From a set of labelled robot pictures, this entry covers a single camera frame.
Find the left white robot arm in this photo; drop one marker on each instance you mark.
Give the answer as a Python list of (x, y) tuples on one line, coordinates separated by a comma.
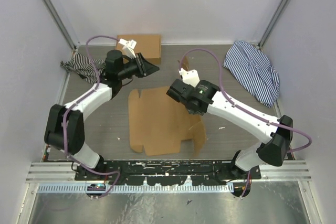
[(65, 129)]

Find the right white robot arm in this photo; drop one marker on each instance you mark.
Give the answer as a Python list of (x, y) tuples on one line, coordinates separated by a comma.
[(274, 140)]

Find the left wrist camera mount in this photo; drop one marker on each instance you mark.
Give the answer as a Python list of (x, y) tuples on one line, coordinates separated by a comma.
[(128, 47)]

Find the black white striped cloth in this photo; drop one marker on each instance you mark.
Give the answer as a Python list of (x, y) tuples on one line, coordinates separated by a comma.
[(82, 66)]

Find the right aluminium frame post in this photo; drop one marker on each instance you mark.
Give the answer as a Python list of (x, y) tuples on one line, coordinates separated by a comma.
[(272, 23)]

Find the aluminium front rail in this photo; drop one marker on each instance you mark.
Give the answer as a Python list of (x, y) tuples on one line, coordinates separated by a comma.
[(58, 172)]

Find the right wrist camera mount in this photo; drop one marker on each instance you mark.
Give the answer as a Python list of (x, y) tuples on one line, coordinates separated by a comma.
[(189, 77)]

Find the cardboard box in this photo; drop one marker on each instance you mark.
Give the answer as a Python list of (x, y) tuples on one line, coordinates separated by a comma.
[(158, 124), (149, 45)]

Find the blue white striped cloth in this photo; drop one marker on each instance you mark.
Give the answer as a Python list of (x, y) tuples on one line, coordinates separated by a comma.
[(254, 71)]

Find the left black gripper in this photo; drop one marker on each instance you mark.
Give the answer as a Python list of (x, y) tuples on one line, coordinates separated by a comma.
[(145, 68)]

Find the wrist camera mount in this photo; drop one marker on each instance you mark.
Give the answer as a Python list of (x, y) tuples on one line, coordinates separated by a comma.
[(128, 47), (189, 77)]

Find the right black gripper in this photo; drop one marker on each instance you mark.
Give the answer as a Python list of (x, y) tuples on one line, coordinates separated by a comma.
[(199, 112)]

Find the folded closed cardboard box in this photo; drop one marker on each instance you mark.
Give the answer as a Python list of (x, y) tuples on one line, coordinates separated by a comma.
[(149, 45)]

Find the aluminium frame post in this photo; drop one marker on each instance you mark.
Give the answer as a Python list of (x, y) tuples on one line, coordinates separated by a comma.
[(60, 24), (272, 23)]

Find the left aluminium frame post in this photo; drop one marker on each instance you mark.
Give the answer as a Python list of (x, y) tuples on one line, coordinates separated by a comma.
[(60, 24)]

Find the slotted grey cable duct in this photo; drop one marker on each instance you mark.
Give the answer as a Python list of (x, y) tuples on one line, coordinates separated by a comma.
[(96, 188)]

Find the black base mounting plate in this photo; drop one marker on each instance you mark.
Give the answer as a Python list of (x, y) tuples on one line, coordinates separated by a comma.
[(163, 172)]

